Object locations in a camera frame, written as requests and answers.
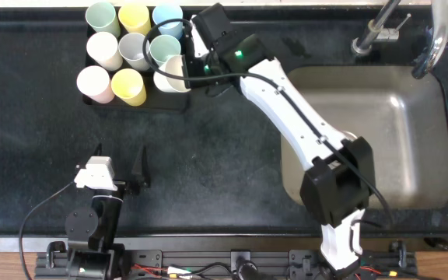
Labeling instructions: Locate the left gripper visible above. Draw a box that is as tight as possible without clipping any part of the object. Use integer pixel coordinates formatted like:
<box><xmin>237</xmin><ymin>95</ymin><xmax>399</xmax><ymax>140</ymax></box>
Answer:
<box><xmin>91</xmin><ymin>142</ymin><xmax>151</xmax><ymax>195</ymax></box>

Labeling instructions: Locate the white cup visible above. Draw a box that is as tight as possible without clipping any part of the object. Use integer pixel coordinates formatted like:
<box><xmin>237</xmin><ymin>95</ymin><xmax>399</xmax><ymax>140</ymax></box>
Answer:
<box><xmin>86</xmin><ymin>31</ymin><xmax>124</xmax><ymax>72</ymax></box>
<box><xmin>152</xmin><ymin>54</ymin><xmax>192</xmax><ymax>93</ymax></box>

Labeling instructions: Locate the black tray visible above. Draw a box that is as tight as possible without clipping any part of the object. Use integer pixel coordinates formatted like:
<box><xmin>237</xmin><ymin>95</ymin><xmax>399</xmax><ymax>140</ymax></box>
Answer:
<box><xmin>82</xmin><ymin>23</ymin><xmax>191</xmax><ymax>114</ymax></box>

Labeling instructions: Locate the yellow cup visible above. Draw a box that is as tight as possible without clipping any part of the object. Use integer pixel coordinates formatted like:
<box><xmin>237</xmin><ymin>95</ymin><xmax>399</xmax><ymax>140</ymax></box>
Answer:
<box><xmin>110</xmin><ymin>68</ymin><xmax>147</xmax><ymax>107</ymax></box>
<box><xmin>117</xmin><ymin>3</ymin><xmax>152</xmax><ymax>36</ymax></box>

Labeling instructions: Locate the pink cup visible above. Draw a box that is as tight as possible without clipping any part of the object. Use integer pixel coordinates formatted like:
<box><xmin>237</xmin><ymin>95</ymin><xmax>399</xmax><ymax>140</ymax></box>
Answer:
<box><xmin>76</xmin><ymin>65</ymin><xmax>115</xmax><ymax>104</ymax></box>

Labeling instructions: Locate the grey cup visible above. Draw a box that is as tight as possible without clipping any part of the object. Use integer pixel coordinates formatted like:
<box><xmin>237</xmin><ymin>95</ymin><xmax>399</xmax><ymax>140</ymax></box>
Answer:
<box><xmin>118</xmin><ymin>32</ymin><xmax>151</xmax><ymax>72</ymax></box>

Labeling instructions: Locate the green cup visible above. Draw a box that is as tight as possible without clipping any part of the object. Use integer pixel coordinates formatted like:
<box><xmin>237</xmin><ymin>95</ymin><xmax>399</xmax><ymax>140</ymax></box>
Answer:
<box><xmin>149</xmin><ymin>34</ymin><xmax>182</xmax><ymax>67</ymax></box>
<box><xmin>85</xmin><ymin>2</ymin><xmax>121</xmax><ymax>38</ymax></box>

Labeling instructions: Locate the blue cup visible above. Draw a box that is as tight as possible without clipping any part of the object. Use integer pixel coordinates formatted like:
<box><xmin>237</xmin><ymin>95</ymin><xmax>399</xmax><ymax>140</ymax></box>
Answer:
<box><xmin>152</xmin><ymin>3</ymin><xmax>184</xmax><ymax>40</ymax></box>

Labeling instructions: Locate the steel tap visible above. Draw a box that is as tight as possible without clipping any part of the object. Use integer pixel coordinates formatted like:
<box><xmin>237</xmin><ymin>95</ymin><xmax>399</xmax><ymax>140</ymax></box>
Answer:
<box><xmin>350</xmin><ymin>0</ymin><xmax>448</xmax><ymax>81</ymax></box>

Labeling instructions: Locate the steel sink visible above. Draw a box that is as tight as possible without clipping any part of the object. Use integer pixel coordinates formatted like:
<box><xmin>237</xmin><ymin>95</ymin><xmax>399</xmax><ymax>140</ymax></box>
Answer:
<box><xmin>280</xmin><ymin>65</ymin><xmax>448</xmax><ymax>211</ymax></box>

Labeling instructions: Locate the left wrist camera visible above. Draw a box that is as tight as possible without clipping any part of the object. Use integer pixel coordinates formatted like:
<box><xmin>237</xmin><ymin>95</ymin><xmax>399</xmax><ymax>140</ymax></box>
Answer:
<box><xmin>74</xmin><ymin>156</ymin><xmax>117</xmax><ymax>191</ymax></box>

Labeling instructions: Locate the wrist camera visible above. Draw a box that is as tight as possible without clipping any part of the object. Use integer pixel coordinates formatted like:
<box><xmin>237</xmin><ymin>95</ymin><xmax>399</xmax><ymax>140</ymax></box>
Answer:
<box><xmin>74</xmin><ymin>156</ymin><xmax>117</xmax><ymax>191</ymax></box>
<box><xmin>191</xmin><ymin>15</ymin><xmax>210</xmax><ymax>59</ymax></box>

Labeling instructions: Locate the mounting rail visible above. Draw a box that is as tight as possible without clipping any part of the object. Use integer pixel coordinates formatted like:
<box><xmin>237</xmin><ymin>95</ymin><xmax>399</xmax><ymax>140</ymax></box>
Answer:
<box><xmin>35</xmin><ymin>240</ymin><xmax>418</xmax><ymax>280</ymax></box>

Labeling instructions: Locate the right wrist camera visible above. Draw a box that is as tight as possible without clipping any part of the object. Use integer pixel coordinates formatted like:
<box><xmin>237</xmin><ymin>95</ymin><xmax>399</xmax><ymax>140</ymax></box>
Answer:
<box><xmin>191</xmin><ymin>15</ymin><xmax>210</xmax><ymax>59</ymax></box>

